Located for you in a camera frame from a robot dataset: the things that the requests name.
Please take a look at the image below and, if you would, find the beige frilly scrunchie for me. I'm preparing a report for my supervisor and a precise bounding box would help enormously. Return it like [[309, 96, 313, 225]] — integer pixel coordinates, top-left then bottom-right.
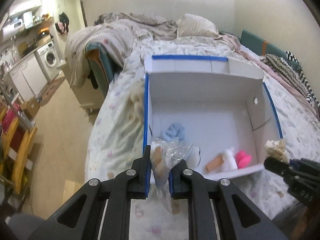
[[265, 139, 290, 164]]

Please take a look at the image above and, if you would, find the white kitchen cabinet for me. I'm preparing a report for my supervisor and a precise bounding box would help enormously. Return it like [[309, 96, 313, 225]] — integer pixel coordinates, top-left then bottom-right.
[[4, 53, 47, 101]]

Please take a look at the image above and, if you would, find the white washing machine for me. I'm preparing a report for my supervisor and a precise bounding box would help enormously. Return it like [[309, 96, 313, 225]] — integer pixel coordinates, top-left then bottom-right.
[[35, 41, 60, 82]]

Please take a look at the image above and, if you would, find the person's right hand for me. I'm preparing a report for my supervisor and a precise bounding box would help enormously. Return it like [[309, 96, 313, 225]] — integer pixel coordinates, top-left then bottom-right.
[[296, 202, 319, 240]]

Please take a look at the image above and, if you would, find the white sock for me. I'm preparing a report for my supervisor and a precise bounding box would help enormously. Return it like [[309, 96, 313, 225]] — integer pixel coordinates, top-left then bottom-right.
[[221, 147, 238, 172]]

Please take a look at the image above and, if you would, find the grey floral duvet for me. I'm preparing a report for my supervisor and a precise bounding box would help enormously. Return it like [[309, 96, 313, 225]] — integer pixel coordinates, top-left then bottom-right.
[[65, 12, 177, 88]]

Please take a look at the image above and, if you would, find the red pink soft object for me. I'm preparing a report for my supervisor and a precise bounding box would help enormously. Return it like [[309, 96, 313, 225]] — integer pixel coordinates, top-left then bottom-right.
[[235, 151, 252, 169]]

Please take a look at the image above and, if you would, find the cardboard sheet on floor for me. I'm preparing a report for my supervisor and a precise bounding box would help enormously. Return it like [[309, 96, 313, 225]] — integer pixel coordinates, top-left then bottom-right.
[[62, 180, 83, 204]]

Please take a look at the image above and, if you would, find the teal orange headboard cushion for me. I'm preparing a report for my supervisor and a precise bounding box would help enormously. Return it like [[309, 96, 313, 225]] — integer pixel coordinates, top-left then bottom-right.
[[240, 29, 302, 72]]

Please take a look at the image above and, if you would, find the brown zigzag knitted blanket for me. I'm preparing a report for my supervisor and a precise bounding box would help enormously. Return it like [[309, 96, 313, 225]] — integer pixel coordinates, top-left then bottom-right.
[[260, 54, 318, 111]]

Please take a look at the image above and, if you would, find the beige pillow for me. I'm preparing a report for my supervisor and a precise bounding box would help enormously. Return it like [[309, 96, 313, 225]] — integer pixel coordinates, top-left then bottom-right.
[[177, 14, 221, 39]]

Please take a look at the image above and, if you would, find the black white striped cloth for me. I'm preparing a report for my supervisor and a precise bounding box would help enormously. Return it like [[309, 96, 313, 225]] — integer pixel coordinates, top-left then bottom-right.
[[285, 51, 319, 107]]

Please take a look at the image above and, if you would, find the clear plastic bag with item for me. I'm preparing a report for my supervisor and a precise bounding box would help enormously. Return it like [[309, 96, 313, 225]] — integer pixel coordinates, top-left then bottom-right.
[[150, 137, 193, 214]]

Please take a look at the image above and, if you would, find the orange soft sponge piece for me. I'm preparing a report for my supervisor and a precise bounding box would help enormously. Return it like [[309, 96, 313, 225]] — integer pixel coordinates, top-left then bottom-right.
[[205, 154, 224, 173]]

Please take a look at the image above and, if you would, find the white round plush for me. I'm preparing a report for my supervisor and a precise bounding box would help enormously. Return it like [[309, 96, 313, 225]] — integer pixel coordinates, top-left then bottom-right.
[[186, 146, 201, 169]]

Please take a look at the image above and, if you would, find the cream fluffy plush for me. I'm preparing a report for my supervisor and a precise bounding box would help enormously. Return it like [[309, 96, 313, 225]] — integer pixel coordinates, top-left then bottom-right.
[[127, 82, 144, 124]]

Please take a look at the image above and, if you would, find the blue and white cardboard box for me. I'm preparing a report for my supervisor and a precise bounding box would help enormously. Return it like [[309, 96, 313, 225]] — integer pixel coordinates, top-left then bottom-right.
[[143, 55, 283, 180]]

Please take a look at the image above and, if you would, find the light blue fluffy scrunchie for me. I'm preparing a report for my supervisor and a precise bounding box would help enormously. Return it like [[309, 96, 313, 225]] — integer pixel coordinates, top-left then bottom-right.
[[161, 122, 185, 141]]

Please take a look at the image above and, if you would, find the brown cardboard box on floor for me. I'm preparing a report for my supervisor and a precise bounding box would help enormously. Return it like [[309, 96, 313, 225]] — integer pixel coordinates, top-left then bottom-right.
[[21, 97, 40, 120]]

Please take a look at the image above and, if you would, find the yellow wooden rack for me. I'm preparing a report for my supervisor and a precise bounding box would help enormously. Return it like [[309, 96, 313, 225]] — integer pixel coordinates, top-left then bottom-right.
[[1, 106, 37, 194]]

